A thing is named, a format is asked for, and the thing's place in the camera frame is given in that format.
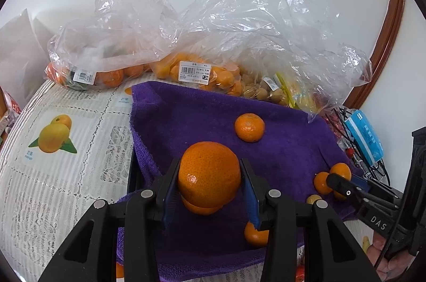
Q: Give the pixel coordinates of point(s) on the small orange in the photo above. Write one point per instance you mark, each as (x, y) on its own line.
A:
(321, 183)
(340, 169)

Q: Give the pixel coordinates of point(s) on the yellowish round fruit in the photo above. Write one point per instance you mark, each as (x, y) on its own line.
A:
(314, 199)

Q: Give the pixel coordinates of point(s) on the clear bag of longans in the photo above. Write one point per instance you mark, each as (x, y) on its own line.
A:
(266, 89)

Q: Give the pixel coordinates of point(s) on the bag of red fruits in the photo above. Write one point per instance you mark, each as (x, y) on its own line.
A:
(332, 124)

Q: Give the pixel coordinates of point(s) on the person's right hand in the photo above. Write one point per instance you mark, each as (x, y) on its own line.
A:
(389, 258)

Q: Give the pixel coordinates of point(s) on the purple towel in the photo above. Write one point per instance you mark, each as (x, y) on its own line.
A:
(199, 115)

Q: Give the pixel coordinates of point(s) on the large orange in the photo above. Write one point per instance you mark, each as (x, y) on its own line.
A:
(209, 175)

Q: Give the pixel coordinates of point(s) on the clear bag of tangerines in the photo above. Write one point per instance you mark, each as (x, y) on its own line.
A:
(100, 49)

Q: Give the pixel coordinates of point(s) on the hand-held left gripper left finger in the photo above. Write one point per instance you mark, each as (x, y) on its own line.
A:
(169, 208)

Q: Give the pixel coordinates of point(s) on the yellow package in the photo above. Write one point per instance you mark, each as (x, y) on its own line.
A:
(299, 97)

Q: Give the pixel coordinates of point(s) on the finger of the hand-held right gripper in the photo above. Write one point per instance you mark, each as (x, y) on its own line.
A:
(379, 190)
(342, 187)

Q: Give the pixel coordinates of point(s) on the blue white tissue pack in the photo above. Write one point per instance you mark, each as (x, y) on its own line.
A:
(364, 135)

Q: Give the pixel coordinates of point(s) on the brown wooden frame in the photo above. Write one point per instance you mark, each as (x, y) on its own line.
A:
(392, 35)

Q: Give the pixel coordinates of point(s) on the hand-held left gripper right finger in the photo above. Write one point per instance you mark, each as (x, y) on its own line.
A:
(253, 205)

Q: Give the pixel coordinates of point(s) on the clear bag of oranges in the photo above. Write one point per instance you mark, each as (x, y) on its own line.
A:
(206, 69)

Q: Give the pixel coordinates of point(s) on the small red fruit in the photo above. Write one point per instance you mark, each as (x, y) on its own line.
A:
(349, 152)

